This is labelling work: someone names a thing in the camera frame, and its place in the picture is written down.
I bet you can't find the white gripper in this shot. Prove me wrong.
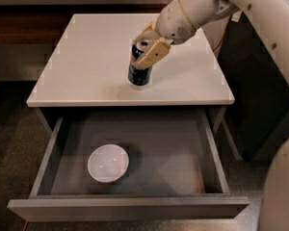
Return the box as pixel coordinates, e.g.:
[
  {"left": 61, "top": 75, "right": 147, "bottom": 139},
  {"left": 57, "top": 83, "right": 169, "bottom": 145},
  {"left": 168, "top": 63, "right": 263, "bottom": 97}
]
[{"left": 130, "top": 0, "right": 238, "bottom": 70}]

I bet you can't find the dark blue pepsi can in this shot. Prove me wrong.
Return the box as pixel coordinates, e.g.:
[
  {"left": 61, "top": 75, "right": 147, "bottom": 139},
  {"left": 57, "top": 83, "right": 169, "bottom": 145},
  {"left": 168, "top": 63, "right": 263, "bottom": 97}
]
[{"left": 128, "top": 40, "right": 152, "bottom": 86}]

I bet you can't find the grey top drawer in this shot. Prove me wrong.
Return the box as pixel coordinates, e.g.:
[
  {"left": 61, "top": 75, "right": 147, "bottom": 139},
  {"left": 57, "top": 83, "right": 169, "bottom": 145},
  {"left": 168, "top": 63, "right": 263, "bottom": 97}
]
[{"left": 8, "top": 107, "right": 249, "bottom": 222}]

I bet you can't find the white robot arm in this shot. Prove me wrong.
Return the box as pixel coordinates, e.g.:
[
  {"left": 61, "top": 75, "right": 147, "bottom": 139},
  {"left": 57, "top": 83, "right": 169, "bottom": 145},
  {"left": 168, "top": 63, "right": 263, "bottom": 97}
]
[{"left": 131, "top": 0, "right": 289, "bottom": 231}]

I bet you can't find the grey drawer cabinet white top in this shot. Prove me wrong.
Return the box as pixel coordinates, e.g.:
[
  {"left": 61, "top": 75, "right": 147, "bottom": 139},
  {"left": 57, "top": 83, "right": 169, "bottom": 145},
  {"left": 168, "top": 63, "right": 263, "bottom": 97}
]
[{"left": 27, "top": 13, "right": 235, "bottom": 135}]

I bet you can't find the black cabinet on right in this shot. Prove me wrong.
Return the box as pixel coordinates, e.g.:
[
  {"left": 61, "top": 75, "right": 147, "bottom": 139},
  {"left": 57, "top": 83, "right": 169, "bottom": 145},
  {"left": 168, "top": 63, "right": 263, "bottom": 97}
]
[{"left": 218, "top": 15, "right": 289, "bottom": 161}]

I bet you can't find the white bowl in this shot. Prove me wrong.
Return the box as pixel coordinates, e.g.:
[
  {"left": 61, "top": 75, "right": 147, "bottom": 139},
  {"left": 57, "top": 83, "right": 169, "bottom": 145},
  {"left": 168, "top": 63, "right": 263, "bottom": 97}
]
[{"left": 87, "top": 144, "right": 129, "bottom": 184}]

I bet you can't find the dark wooden bench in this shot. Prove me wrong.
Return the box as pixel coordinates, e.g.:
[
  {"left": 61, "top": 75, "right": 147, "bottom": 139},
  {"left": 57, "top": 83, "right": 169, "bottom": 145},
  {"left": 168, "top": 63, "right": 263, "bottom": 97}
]
[{"left": 0, "top": 4, "right": 165, "bottom": 45}]

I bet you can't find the white cable tag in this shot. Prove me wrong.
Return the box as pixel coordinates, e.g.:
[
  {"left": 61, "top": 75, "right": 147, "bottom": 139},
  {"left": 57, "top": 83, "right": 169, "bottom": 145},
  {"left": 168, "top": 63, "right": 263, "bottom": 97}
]
[{"left": 231, "top": 11, "right": 242, "bottom": 22}]

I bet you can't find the orange cable on wall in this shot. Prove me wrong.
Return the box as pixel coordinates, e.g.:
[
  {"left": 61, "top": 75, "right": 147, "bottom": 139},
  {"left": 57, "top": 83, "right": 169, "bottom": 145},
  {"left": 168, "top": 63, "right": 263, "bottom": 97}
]
[{"left": 212, "top": 0, "right": 289, "bottom": 53}]

